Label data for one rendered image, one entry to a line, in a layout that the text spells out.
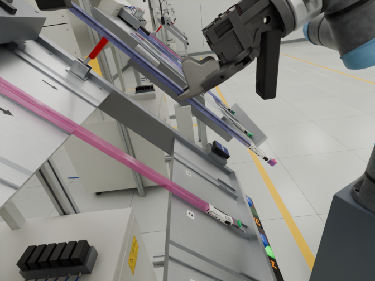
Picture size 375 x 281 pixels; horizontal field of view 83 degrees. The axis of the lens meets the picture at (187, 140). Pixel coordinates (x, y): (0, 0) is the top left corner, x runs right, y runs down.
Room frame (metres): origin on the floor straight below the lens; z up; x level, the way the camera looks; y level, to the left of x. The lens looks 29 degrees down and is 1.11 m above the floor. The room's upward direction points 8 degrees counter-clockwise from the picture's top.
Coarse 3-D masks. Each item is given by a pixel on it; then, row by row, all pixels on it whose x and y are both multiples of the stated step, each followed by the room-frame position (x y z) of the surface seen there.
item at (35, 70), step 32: (0, 64) 0.34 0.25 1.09; (32, 64) 0.39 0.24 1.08; (64, 64) 0.47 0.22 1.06; (0, 96) 0.28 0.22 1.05; (64, 96) 0.36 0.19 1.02; (96, 96) 0.42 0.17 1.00; (0, 128) 0.23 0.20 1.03; (32, 128) 0.25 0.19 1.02; (0, 160) 0.19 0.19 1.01; (32, 160) 0.21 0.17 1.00; (0, 192) 0.16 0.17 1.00
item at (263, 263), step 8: (232, 176) 0.45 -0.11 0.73; (232, 184) 0.42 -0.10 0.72; (240, 184) 0.41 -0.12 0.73; (240, 192) 0.38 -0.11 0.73; (240, 200) 0.36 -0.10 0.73; (240, 208) 0.34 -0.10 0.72; (248, 208) 0.33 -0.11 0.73; (248, 216) 0.31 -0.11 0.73; (248, 224) 0.29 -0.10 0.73; (248, 232) 0.28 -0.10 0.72; (256, 232) 0.27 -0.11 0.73; (248, 240) 0.26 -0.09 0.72; (256, 240) 0.25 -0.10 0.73; (256, 248) 0.24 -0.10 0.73; (264, 248) 0.24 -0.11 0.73; (256, 256) 0.23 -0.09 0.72; (264, 256) 0.22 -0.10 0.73; (256, 264) 0.22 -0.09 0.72; (264, 264) 0.21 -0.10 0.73; (264, 272) 0.20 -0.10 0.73; (272, 272) 0.19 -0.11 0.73; (264, 280) 0.19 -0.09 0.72; (272, 280) 0.18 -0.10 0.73
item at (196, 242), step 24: (192, 168) 0.38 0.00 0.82; (216, 168) 0.46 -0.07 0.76; (192, 192) 0.31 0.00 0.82; (216, 192) 0.35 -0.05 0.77; (168, 216) 0.23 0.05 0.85; (192, 216) 0.25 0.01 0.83; (240, 216) 0.32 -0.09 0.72; (168, 240) 0.19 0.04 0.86; (192, 240) 0.20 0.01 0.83; (216, 240) 0.22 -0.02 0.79; (240, 240) 0.25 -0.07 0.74; (168, 264) 0.15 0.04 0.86; (192, 264) 0.17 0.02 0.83; (216, 264) 0.18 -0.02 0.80; (240, 264) 0.20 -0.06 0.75
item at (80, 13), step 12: (72, 12) 0.39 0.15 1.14; (84, 12) 0.39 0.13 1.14; (96, 24) 0.39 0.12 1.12; (108, 36) 0.39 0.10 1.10; (120, 48) 0.39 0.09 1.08; (144, 60) 0.39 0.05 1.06; (156, 72) 0.39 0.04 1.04; (168, 84) 0.38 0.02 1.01; (204, 108) 0.38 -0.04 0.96; (216, 120) 0.38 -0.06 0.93; (228, 132) 0.38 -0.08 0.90
